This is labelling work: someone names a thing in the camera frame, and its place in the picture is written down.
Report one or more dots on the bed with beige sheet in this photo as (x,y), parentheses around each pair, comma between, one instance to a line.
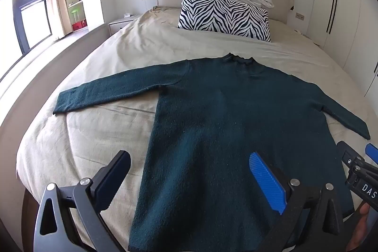
(118,57)

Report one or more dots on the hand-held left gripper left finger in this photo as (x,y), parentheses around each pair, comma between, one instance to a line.
(103,181)

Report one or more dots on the white wardrobe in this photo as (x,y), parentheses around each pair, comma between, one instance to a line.
(345,18)

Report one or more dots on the wall socket panel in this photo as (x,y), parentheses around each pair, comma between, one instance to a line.
(300,16)

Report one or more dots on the person's right hand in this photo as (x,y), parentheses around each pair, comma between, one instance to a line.
(360,231)

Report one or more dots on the zebra print pillow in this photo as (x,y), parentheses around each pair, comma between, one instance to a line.
(224,17)

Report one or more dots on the dark green sweater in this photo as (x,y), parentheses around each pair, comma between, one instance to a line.
(212,110)

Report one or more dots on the white nightstand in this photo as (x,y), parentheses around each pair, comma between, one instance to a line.
(119,23)

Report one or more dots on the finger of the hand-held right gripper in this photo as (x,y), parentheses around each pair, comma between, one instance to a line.
(350,154)
(372,153)

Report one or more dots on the green lamp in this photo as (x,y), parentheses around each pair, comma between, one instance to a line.
(74,14)

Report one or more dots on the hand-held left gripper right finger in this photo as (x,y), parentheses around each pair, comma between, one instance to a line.
(267,181)

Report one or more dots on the black framed window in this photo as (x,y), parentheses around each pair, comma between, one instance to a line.
(29,13)

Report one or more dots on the red box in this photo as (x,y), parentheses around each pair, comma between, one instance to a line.
(79,26)

